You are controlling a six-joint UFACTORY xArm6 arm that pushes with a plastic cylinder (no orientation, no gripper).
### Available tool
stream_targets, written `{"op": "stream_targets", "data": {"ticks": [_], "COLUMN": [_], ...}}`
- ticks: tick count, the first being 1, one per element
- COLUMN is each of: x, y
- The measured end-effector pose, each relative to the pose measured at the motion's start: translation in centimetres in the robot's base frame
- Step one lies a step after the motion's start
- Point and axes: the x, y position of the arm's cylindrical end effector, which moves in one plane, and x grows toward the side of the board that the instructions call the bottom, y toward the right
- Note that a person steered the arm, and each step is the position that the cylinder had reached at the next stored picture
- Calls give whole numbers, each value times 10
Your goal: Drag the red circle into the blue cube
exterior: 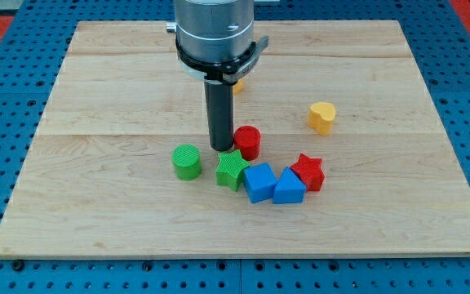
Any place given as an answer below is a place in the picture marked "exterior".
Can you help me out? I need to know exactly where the red cylinder block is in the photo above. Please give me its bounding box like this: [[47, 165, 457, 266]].
[[234, 125, 261, 161]]

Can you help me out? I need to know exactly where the blue cube block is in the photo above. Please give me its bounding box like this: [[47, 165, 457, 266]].
[[244, 163, 277, 203]]

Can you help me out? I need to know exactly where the green star block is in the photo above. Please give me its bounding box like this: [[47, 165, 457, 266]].
[[215, 149, 251, 191]]

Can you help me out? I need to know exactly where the green cylinder block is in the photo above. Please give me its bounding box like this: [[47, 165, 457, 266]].
[[171, 144, 202, 180]]

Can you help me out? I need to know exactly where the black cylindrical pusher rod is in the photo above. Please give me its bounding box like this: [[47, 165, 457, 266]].
[[204, 82, 233, 152]]

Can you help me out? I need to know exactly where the yellow block behind rod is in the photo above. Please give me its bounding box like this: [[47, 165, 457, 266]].
[[233, 79, 244, 95]]

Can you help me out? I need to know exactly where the blue triangle block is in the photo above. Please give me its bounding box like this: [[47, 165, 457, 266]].
[[273, 167, 306, 204]]

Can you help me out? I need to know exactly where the red star block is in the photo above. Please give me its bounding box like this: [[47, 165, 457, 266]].
[[290, 154, 326, 191]]

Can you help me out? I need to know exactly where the yellow heart block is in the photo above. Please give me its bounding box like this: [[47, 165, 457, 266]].
[[307, 102, 336, 136]]

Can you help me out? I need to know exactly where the wooden board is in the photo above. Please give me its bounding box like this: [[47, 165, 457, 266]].
[[0, 20, 470, 260]]

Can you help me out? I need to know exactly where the black clamp ring with lever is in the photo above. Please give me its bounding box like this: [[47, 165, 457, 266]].
[[175, 35, 270, 87]]

